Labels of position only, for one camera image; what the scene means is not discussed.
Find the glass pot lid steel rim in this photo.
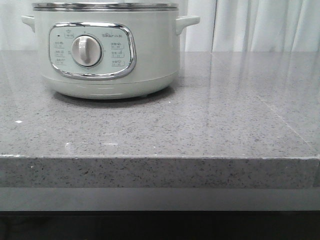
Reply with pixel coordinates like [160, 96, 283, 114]
[32, 2, 179, 12]

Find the pale green electric cooking pot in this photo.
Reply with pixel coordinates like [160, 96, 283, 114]
[21, 11, 200, 100]

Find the white pleated curtain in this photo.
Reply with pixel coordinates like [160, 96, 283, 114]
[0, 0, 320, 52]

